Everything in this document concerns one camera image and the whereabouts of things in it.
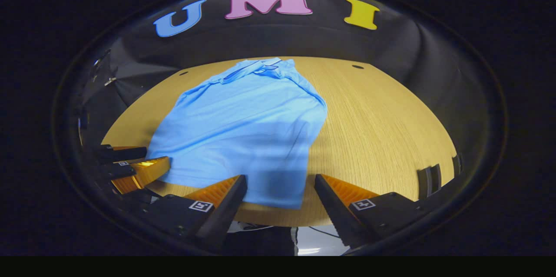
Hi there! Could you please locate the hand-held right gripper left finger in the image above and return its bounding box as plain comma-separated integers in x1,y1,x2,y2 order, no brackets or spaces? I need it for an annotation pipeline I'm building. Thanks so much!
139,175,248,252

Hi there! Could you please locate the thin black cable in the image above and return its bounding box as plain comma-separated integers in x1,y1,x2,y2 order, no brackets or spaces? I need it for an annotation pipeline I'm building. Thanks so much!
308,225,341,240

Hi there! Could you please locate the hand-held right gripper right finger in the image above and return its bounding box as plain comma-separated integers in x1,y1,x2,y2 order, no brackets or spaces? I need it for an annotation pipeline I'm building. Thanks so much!
314,174,436,250

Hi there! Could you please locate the black backdrop cloth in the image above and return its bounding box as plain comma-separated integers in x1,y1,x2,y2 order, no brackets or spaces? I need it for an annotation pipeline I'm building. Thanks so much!
78,0,483,182

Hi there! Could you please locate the person's dark clothing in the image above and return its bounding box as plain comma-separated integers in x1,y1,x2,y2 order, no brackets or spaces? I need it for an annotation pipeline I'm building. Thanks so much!
224,225,299,256

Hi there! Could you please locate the black slatted object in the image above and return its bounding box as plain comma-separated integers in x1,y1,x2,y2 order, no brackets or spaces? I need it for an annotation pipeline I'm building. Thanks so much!
416,155,463,201

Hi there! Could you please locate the light blue T-shirt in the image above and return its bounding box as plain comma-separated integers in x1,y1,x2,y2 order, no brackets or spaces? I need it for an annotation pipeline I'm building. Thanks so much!
146,58,328,209

